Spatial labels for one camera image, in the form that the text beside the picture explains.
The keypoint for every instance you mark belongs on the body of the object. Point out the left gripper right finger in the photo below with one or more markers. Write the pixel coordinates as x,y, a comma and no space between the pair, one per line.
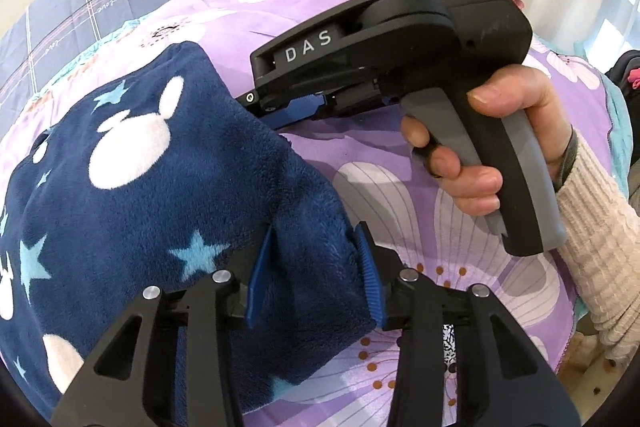
501,377

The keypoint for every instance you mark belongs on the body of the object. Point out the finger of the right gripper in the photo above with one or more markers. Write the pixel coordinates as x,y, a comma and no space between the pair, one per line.
283,115

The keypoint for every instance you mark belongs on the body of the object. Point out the right hand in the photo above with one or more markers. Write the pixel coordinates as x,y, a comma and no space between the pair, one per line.
474,189

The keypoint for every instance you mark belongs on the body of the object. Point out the cream knit sleeve forearm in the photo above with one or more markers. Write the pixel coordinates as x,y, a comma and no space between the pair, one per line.
602,250

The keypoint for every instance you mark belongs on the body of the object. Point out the purple floral bedsheet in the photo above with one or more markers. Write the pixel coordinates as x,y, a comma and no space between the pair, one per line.
377,182

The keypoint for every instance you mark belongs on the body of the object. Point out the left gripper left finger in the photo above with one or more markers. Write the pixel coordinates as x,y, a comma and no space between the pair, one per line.
129,377

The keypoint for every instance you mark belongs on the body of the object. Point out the navy star fleece pajama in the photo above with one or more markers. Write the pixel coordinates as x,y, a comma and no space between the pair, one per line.
155,179

